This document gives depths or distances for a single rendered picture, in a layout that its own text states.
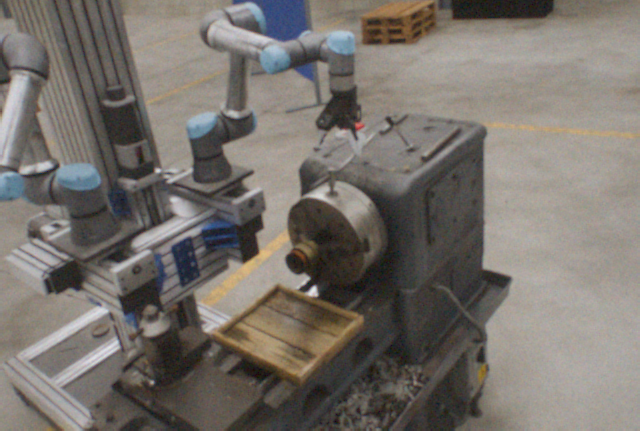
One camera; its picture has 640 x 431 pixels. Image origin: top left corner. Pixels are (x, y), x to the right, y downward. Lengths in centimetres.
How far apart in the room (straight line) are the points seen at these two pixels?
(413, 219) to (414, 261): 15
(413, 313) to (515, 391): 97
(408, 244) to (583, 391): 133
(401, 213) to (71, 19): 119
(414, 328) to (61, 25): 151
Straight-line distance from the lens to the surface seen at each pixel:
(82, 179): 193
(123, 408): 174
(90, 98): 212
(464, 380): 250
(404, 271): 195
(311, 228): 184
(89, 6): 211
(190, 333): 171
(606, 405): 292
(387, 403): 200
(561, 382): 298
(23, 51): 185
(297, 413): 177
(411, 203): 183
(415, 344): 214
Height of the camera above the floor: 203
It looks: 25 degrees down
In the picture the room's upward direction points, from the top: 7 degrees counter-clockwise
